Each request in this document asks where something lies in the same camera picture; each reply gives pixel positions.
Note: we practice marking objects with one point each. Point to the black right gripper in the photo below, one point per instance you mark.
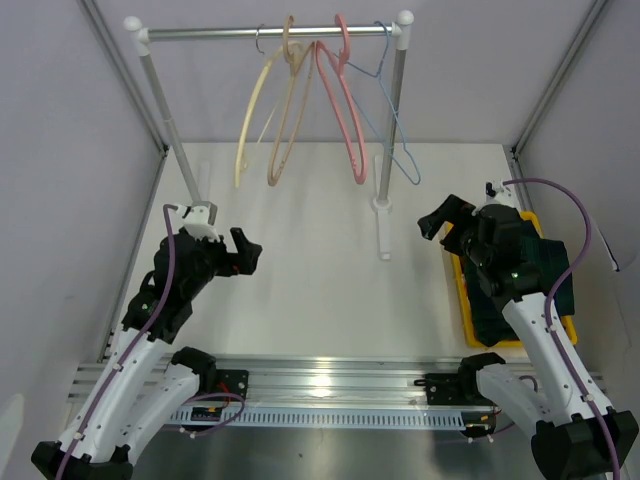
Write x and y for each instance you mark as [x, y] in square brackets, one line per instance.
[453, 209]

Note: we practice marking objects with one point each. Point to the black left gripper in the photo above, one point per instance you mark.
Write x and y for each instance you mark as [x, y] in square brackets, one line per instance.
[247, 252]

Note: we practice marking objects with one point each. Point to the cream plastic hanger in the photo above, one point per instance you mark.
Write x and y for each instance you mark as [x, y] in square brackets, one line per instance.
[241, 164]

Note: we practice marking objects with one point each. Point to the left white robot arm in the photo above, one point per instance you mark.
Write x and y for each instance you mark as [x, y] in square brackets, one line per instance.
[117, 421]

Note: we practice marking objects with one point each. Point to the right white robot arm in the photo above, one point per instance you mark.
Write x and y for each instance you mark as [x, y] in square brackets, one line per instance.
[574, 430]

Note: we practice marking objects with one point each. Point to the tan wooden hanger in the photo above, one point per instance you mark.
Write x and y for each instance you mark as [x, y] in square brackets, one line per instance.
[290, 120]

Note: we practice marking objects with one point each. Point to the silver clothes rack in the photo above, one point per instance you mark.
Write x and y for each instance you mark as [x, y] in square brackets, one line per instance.
[332, 51]

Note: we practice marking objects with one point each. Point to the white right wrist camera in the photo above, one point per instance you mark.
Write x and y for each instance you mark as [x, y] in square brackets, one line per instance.
[498, 193]

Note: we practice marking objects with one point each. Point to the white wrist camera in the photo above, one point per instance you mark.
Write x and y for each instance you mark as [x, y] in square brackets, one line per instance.
[498, 193]
[199, 220]

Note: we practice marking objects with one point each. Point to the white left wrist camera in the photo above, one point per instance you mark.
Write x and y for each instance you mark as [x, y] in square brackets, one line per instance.
[199, 220]

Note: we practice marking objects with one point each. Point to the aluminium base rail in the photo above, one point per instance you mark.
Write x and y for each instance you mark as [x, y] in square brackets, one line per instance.
[334, 382]

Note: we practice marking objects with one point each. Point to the blue wire hanger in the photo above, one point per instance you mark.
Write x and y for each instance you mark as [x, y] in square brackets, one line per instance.
[377, 75]

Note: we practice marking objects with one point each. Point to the slotted grey cable duct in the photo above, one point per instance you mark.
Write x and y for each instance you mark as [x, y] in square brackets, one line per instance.
[412, 419]

